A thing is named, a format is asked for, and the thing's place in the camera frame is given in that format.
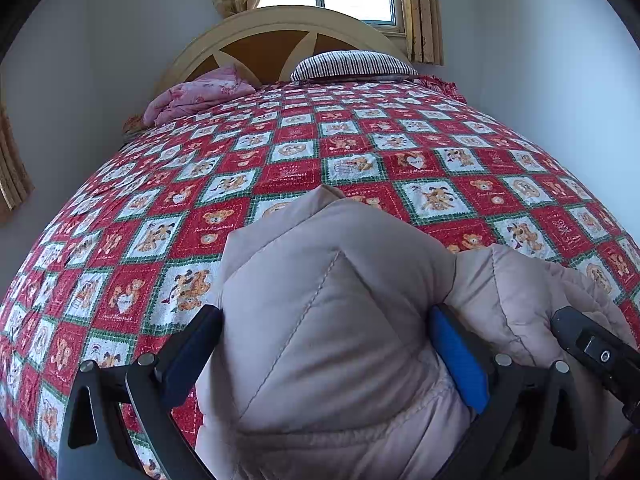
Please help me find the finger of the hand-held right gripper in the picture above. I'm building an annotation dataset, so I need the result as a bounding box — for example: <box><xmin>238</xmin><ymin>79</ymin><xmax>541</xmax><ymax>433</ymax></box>
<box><xmin>550</xmin><ymin>305</ymin><xmax>640</xmax><ymax>411</ymax></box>

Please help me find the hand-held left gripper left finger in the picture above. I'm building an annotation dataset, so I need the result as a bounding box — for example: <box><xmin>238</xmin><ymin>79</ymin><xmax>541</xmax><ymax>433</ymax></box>
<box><xmin>57</xmin><ymin>304</ymin><xmax>224</xmax><ymax>480</ymax></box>

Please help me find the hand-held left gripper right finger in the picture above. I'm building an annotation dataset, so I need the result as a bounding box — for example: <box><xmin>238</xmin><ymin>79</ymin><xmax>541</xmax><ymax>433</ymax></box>
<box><xmin>428</xmin><ymin>305</ymin><xmax>586</xmax><ymax>480</ymax></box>

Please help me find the beige quilted jacket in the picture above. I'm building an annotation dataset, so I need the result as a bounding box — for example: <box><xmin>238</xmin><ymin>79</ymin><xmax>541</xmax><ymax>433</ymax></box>
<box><xmin>195</xmin><ymin>185</ymin><xmax>638</xmax><ymax>480</ymax></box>

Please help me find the red patchwork printed blanket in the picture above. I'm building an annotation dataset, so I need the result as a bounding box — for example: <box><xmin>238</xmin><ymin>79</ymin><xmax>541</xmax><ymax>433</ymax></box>
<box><xmin>0</xmin><ymin>75</ymin><xmax>640</xmax><ymax>480</ymax></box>

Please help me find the pink folded blanket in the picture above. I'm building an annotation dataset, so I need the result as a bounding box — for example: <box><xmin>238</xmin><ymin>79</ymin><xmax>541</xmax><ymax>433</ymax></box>
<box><xmin>142</xmin><ymin>64</ymin><xmax>258</xmax><ymax>128</ymax></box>

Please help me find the yellow curtain with cream trim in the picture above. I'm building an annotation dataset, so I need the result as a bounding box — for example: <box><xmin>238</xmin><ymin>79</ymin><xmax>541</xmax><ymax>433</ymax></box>
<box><xmin>0</xmin><ymin>105</ymin><xmax>36</xmax><ymax>221</ymax></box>

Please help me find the striped pillow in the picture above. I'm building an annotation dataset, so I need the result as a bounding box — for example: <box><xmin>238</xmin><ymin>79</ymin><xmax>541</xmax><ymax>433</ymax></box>
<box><xmin>290</xmin><ymin>51</ymin><xmax>418</xmax><ymax>82</ymax></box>

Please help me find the cream arched wooden headboard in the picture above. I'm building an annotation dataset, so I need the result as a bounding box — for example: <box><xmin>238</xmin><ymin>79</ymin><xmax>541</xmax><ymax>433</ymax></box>
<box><xmin>157</xmin><ymin>5</ymin><xmax>408</xmax><ymax>93</ymax></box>

